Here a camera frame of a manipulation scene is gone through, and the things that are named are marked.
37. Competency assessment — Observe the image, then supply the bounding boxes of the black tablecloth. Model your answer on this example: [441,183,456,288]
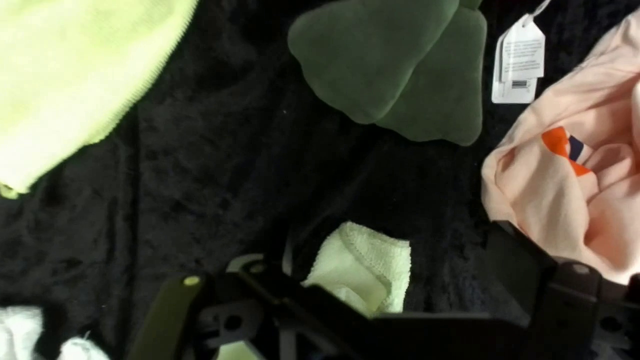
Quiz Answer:
[0,0,640,360]

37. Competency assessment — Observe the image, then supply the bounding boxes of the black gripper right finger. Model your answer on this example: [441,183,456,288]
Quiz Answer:
[488,222,640,360]

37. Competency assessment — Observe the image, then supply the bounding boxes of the peach cloth orange print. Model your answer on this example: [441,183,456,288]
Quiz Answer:
[480,6,640,288]

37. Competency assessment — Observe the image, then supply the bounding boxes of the pale green white towel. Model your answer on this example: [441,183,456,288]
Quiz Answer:
[216,220,414,360]

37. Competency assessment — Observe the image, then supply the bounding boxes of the bright yellow microfibre cloth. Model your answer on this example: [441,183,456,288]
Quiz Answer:
[0,0,203,198]

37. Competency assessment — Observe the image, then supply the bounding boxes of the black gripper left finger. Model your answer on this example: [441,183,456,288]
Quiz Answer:
[126,256,402,360]

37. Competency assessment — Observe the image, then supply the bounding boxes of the orange plush vegetable green leaves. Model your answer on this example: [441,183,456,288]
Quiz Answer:
[287,0,491,149]

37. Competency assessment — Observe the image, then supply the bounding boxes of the large white hang tag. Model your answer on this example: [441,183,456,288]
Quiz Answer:
[491,33,540,107]

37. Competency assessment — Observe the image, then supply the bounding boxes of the off-white crumpled towel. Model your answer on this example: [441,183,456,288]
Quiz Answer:
[0,304,112,360]

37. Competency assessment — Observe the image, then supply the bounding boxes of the small white hang tag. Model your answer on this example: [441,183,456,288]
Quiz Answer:
[500,13,548,84]

